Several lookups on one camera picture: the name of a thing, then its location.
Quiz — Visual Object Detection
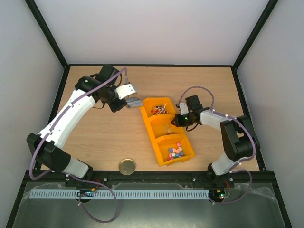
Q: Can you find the yellow lollipop bin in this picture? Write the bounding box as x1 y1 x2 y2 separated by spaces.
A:
140 97 175 118

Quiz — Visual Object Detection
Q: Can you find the yellow star candy bin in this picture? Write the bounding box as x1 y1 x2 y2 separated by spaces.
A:
152 133 195 167

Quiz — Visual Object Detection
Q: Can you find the metal scoop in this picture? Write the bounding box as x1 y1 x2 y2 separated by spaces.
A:
126 97 143 109

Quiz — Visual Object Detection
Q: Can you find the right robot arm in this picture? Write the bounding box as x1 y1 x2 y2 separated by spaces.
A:
171 95 260 186

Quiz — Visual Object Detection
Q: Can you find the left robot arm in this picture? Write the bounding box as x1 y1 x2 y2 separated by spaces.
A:
26 65 137 180

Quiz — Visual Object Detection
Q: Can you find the gold jar lid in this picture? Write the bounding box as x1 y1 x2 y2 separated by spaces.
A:
118 158 136 176

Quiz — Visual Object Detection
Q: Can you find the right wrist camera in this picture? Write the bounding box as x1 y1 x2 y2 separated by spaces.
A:
176 103 189 115

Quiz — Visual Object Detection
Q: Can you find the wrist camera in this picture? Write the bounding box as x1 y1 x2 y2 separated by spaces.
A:
176 103 189 115
114 84 137 100

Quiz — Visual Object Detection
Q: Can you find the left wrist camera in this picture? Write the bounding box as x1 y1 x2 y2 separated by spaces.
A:
114 84 137 100

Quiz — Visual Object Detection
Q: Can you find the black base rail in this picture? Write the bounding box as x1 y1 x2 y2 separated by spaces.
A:
35 171 278 189

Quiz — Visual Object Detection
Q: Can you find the grey slotted cable duct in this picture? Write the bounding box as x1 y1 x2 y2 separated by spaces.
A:
29 189 209 200

